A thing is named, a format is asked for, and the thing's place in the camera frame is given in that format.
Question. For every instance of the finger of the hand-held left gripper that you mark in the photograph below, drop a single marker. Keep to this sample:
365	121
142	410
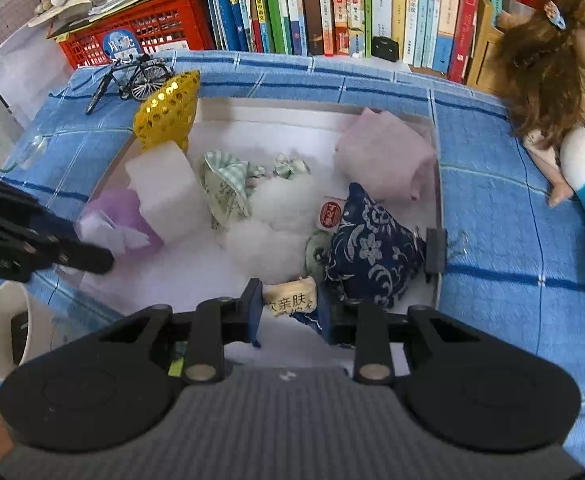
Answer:
82	257

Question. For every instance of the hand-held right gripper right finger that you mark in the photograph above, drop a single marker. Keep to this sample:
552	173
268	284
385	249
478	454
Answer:
325	317

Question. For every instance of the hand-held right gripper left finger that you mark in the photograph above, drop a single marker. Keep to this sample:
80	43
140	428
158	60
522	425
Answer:
253	312

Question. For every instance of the small beige sachet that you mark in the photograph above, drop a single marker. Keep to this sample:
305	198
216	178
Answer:
290	297

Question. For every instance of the purple heart plush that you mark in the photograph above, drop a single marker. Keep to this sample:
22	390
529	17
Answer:
122	215

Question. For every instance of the white fluffy plush toy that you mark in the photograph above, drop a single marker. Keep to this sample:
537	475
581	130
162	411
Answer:
267	240

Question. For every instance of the blue floral fabric pouch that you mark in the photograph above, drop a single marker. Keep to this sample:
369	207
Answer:
372	250

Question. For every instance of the white sponge block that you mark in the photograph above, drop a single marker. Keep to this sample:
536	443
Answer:
167	190

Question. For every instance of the gold sequin pillow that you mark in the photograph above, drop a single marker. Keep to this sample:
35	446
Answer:
165	110

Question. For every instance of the pink cloth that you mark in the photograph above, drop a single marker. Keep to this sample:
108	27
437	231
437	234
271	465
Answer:
382	155

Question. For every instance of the white cardboard tray box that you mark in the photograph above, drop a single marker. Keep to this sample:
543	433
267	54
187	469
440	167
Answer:
272	125

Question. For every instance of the black binder clip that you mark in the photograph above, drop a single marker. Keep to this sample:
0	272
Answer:
435	252

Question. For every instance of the green plaid scrunchie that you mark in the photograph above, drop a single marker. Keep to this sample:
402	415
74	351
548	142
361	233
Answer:
290	165
227	180

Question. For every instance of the black miniature bicycle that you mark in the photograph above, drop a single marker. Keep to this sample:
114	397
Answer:
132	77

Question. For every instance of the blue plaid tablecloth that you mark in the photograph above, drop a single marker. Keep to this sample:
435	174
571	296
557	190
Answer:
497	200

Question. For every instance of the round blue badge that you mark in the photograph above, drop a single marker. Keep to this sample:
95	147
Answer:
120	45

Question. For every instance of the red plastic basket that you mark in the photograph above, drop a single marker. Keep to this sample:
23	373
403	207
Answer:
172	20

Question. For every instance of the small black box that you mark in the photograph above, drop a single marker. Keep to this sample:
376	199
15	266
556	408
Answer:
385	49

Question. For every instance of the row of upright books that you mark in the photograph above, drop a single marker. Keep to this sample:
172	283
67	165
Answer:
352	5

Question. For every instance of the wooden box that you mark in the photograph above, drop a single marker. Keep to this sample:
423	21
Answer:
482	45

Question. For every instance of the brown haired doll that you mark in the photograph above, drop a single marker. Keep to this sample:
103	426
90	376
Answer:
542	70

